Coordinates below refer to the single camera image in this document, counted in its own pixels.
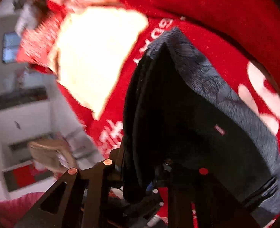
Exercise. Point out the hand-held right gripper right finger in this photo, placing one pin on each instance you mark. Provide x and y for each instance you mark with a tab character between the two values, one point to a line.
201	194

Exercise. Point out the red printed blanket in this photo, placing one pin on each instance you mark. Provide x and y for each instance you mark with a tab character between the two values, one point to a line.
201	16

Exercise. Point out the pink garment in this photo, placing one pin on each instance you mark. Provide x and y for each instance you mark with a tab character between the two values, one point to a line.
9	209

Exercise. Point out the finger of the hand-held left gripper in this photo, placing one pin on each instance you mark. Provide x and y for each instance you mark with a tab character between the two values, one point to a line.
149	206

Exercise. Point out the black pants with grey stripe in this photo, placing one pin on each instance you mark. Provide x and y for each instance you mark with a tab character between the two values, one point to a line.
189	111

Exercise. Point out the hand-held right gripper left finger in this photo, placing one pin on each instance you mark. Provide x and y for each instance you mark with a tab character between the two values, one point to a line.
99	182

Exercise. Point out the grey cloth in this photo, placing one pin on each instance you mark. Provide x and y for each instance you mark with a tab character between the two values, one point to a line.
27	14

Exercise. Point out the cardboard box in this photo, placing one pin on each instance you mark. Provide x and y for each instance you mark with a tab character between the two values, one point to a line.
50	154

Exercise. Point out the cream cloth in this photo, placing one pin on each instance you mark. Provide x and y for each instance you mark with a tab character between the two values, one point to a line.
90	59

